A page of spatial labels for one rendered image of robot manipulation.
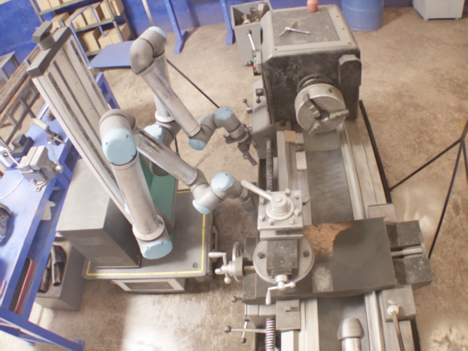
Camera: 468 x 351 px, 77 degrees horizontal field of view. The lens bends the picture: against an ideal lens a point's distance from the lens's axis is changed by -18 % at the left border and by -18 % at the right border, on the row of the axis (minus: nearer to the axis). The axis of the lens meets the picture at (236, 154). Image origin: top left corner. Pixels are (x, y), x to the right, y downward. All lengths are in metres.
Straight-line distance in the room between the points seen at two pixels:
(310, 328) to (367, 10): 3.91
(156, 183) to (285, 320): 1.16
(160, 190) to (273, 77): 0.91
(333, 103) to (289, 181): 0.44
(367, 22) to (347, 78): 2.94
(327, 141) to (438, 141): 1.45
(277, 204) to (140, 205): 0.53
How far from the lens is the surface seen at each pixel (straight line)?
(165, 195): 2.05
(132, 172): 1.29
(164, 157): 1.48
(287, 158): 1.86
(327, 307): 1.59
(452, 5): 5.30
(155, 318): 2.54
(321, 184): 1.90
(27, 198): 2.45
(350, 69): 1.77
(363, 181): 1.78
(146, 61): 1.67
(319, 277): 1.41
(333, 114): 1.70
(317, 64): 1.79
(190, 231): 2.35
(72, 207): 2.17
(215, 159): 3.12
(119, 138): 1.18
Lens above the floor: 2.24
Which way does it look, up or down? 46 degrees down
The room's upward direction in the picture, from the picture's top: 16 degrees counter-clockwise
